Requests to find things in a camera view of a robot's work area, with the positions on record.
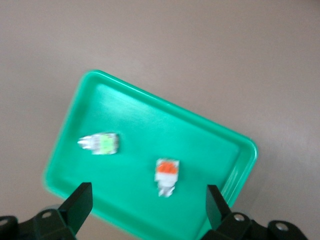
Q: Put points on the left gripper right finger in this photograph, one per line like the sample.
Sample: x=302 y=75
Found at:
x=220 y=217

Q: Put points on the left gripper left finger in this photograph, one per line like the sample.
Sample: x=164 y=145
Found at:
x=72 y=212

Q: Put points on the white button with orange block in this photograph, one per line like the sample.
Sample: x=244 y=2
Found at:
x=167 y=172

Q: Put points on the white button with green block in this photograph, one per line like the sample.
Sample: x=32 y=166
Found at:
x=102 y=144

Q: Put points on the green plastic tray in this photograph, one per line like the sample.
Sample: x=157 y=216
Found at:
x=160 y=130

